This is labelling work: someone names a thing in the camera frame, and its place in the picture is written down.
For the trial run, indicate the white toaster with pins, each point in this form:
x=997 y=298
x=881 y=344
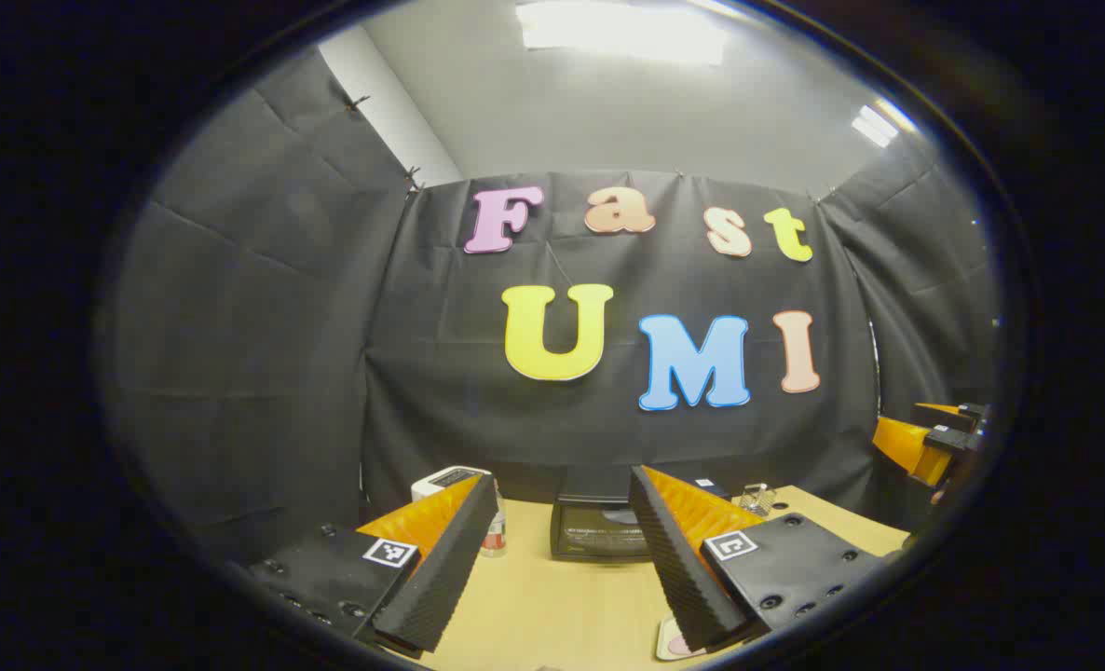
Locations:
x=441 y=482

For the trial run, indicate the black electric oven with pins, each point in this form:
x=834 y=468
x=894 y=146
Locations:
x=599 y=536

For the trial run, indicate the large ceiling light panel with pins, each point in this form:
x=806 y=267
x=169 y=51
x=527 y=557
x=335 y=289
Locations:
x=622 y=33

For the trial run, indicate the pale food plate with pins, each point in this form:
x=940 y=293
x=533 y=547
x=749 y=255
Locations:
x=664 y=643

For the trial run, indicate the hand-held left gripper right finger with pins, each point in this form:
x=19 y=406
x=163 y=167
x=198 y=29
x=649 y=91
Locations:
x=678 y=568

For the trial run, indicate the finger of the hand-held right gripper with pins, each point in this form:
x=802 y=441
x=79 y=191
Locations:
x=902 y=445
x=967 y=415

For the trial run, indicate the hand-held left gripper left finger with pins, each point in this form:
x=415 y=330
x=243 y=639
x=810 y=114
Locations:
x=450 y=568

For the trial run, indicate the clear plastic bottle red label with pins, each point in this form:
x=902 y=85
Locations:
x=495 y=540

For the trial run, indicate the pink round food slice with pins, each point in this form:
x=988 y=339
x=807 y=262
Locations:
x=679 y=645

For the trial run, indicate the small ceiling light panel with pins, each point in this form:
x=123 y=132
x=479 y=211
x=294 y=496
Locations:
x=877 y=126

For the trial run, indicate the black backdrop cloth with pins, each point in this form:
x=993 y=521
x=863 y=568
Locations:
x=422 y=373

